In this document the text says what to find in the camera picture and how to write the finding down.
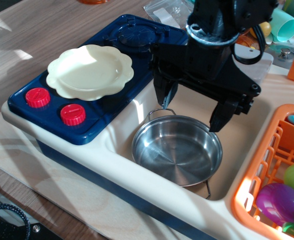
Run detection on cream scalloped plastic plate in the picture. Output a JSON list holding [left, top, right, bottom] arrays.
[[46, 44, 134, 101]]

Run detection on cream toy sink unit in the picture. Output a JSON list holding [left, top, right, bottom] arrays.
[[2, 66, 294, 240]]

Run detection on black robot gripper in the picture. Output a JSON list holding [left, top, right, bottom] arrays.
[[150, 39, 261, 133]]

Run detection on left red stove knob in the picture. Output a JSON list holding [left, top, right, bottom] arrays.
[[25, 87, 51, 108]]

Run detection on orange plastic dish rack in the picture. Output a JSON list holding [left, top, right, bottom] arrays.
[[231, 104, 294, 240]]

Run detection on purple toy eggplant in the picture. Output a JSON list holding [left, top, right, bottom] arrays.
[[255, 183, 294, 237]]

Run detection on metal pot lid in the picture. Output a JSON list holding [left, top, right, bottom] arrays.
[[275, 47, 294, 63]]

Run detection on clear plastic bag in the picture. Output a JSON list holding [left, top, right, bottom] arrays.
[[143, 0, 195, 29]]

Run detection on black braided cable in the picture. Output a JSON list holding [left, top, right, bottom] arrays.
[[0, 202, 31, 240]]

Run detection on blue toy stove top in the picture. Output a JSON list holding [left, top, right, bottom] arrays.
[[8, 14, 187, 145]]

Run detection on right red stove knob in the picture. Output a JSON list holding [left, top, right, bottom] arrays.
[[60, 103, 86, 126]]

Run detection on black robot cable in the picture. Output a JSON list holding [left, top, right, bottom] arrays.
[[230, 24, 266, 66]]

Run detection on teal plastic cup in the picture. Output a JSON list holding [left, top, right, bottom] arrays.
[[270, 8, 294, 42]]

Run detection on stainless steel pan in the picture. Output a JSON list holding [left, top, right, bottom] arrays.
[[131, 108, 223, 199]]

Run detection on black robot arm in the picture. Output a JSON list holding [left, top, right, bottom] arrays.
[[150, 0, 278, 132]]

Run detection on red stove knob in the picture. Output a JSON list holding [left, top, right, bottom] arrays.
[[25, 87, 51, 108], [60, 103, 86, 126]]

